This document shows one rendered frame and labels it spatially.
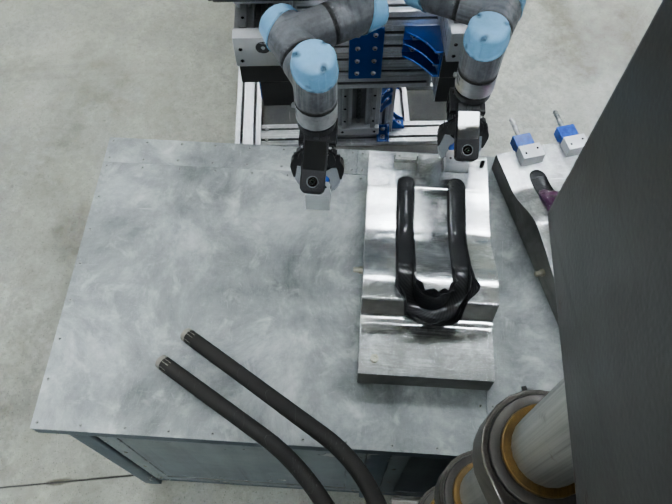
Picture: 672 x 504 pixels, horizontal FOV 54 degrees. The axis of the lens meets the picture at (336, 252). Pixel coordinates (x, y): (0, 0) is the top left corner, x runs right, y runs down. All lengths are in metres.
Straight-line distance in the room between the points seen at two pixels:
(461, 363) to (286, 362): 0.35
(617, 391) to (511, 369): 1.15
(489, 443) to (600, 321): 0.32
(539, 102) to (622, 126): 2.61
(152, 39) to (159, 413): 2.02
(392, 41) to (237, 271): 0.72
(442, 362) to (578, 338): 1.03
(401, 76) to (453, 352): 0.84
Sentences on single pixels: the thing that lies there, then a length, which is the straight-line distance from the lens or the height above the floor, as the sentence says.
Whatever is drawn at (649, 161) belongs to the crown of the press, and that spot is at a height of 1.91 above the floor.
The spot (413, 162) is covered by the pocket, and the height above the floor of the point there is 0.87.
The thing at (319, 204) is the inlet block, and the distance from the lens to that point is 1.37.
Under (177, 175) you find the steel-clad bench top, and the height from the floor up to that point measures 0.80.
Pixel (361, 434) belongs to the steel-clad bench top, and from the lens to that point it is 1.32.
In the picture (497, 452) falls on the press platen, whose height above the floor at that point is 1.54.
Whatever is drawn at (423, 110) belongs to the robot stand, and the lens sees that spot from 2.47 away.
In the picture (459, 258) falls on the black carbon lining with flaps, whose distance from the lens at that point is 1.36.
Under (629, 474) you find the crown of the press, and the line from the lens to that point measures 0.25.
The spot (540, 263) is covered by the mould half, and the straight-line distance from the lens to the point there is 1.46.
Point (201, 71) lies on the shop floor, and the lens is 2.91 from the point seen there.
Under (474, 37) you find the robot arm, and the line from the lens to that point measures 1.21.
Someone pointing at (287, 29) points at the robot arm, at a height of 1.28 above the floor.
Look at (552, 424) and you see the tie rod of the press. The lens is 0.47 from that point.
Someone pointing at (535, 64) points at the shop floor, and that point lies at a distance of 3.00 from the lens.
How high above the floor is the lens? 2.09
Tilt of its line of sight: 62 degrees down
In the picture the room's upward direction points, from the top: straight up
